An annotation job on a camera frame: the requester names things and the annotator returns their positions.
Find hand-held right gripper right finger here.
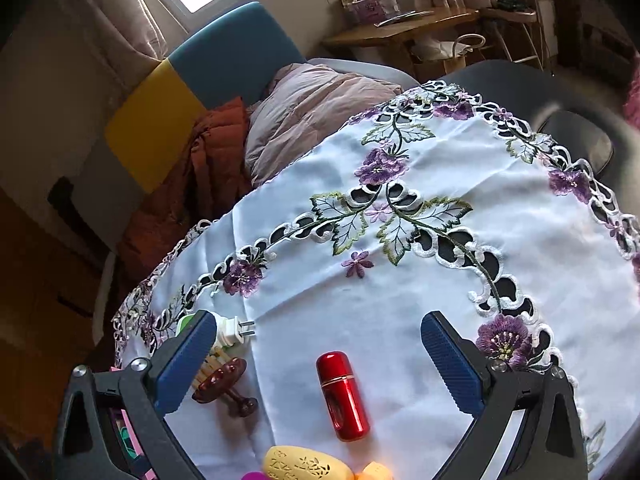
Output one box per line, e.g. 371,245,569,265
420,311,588,480

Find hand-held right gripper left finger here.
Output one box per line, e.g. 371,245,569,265
52,310,218,480

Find brown wooden massage comb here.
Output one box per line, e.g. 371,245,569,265
192,347,259,418

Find green white plug-in device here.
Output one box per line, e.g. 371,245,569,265
177,310,256,351

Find pink rimmed white box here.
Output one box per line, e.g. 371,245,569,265
107,366,151,480

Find red metal cylinder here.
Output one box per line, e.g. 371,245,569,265
315,351,372,442

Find yellow carved oval object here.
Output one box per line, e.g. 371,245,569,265
262,445,356,480

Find orange plastic piece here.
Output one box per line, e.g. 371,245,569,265
352,461,393,480

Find wooden wardrobe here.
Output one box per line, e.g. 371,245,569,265
0,180,121,461

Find white embroidered floral tablecloth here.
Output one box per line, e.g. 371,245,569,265
111,80,640,480

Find rust orange jacket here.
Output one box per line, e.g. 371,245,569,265
117,96,253,286

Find blue yellow chair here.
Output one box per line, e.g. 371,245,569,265
47,1,306,231

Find pale pink duvet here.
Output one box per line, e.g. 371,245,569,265
245,57,418,188

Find wooden desk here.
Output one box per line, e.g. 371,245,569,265
320,7,538,68

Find papers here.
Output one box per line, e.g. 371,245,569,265
375,10,436,28

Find pink gift box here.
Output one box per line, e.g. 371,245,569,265
340,0,401,25

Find white bag with handle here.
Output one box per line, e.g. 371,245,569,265
412,34,493,61

